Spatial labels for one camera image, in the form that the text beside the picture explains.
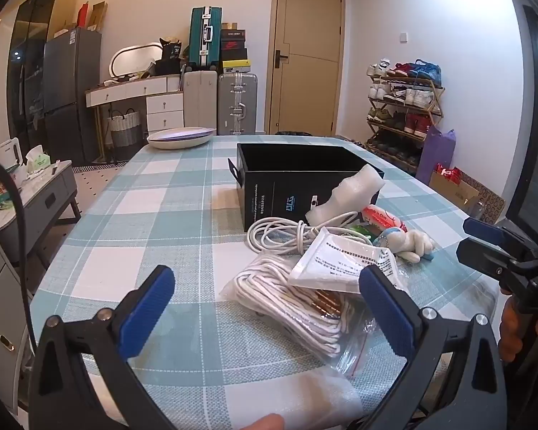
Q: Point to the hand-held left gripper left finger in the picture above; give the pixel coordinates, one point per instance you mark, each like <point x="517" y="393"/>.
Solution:
<point x="147" y="311"/>

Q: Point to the white foam piece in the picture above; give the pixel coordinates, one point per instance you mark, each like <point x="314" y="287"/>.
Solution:
<point x="345" y="197"/>

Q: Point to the wooden shoe rack with shoes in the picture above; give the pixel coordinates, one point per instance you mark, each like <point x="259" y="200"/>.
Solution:
<point x="403" y="107"/>

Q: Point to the grey refrigerator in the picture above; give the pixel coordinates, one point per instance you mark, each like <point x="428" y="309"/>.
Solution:
<point x="69" y="94"/>

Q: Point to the black cardboard box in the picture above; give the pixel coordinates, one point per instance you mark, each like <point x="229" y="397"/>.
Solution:
<point x="273" y="188"/>

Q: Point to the brown cardboard box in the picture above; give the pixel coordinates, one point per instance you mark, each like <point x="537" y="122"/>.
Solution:
<point x="466" y="197"/>

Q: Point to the checked teal white tablecloth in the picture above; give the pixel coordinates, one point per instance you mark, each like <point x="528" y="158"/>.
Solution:
<point x="161" y="215"/>

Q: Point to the silver suitcase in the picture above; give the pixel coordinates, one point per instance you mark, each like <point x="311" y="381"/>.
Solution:
<point x="236" y="103"/>

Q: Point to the black glass cabinet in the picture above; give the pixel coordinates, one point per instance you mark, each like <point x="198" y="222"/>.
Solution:
<point x="31" y="53"/>

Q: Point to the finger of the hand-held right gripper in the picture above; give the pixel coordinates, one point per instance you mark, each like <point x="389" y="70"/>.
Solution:
<point x="484" y="229"/>
<point x="484" y="257"/>

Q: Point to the person's right hand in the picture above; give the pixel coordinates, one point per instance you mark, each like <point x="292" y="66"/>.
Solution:
<point x="510" y="331"/>

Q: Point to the white plastic container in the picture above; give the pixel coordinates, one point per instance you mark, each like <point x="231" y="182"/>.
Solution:
<point x="6" y="154"/>

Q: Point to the white oval plate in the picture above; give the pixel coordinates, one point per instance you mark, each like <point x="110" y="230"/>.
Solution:
<point x="179" y="138"/>

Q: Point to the black shoe box red logo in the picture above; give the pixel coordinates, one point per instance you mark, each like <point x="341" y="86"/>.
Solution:
<point x="233" y="39"/>

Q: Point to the dark glass window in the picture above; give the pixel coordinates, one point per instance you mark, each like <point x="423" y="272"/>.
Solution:
<point x="531" y="121"/>

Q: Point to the green white granule packet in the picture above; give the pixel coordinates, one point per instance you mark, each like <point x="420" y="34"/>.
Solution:
<point x="363" y="233"/>

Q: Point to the oval white framed mirror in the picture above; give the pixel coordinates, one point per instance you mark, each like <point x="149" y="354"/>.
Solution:
<point x="130" y="58"/>

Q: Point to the teal suitcase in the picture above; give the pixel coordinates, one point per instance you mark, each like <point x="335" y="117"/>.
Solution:
<point x="204" y="36"/>

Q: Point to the green white tissue box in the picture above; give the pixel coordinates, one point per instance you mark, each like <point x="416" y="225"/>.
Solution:
<point x="38" y="159"/>

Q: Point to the white face mask packet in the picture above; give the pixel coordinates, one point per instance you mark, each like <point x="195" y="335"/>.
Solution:
<point x="336" y="260"/>

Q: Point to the red paper bag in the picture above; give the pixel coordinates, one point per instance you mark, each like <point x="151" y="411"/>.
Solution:
<point x="83" y="14"/>

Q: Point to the black yellow shoe box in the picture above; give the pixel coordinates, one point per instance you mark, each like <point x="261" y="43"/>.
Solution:
<point x="236" y="66"/>

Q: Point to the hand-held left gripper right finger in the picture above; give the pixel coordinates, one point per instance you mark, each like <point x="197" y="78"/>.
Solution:
<point x="385" y="313"/>

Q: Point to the beige wooden door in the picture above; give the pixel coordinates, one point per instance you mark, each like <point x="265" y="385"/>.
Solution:
<point x="307" y="53"/>

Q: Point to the purple bag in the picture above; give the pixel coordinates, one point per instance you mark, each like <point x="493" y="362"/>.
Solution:
<point x="435" y="156"/>

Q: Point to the grey side table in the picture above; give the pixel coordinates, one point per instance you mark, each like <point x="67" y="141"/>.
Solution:
<point x="40" y="206"/>

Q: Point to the white plush toy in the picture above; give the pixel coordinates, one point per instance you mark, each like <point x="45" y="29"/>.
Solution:
<point x="408" y="244"/>

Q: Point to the black bag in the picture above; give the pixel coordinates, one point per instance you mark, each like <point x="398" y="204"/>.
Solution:
<point x="168" y="58"/>

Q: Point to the woven white grey basket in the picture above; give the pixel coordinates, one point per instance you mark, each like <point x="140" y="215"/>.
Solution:
<point x="125" y="130"/>

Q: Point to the white dresser with drawers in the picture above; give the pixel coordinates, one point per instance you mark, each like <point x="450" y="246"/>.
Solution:
<point x="134" y="94"/>

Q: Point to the beige suitcase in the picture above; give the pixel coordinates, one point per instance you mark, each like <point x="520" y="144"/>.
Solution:
<point x="199" y="98"/>

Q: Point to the red white balloon glue packet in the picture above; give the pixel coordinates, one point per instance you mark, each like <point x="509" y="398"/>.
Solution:
<point x="383" y="219"/>

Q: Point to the person's left hand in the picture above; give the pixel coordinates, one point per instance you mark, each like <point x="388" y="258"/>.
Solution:
<point x="262" y="423"/>

